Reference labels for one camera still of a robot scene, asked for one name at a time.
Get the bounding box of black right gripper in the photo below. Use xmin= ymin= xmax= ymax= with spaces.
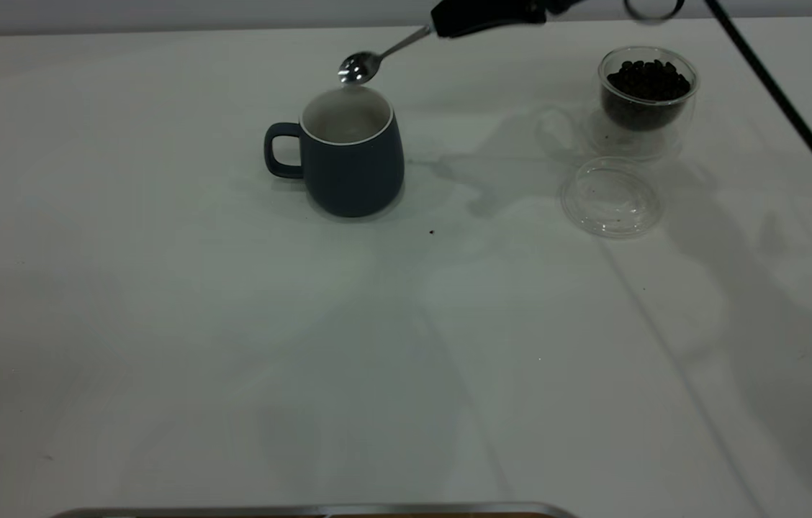
xmin=431 ymin=0 xmax=587 ymax=39

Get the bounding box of metal spoon light blue handle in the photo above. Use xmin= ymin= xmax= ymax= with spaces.
xmin=338 ymin=25 xmax=437 ymax=86

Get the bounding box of dark grey ceramic mug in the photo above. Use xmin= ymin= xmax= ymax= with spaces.
xmin=264 ymin=86 xmax=405 ymax=219

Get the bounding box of pile of coffee beans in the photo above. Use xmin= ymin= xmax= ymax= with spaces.
xmin=602 ymin=59 xmax=693 ymax=132

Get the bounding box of clear double-walled glass cup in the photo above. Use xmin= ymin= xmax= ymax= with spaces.
xmin=582 ymin=45 xmax=700 ymax=159

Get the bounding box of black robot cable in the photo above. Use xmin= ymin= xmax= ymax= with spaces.
xmin=703 ymin=0 xmax=812 ymax=225

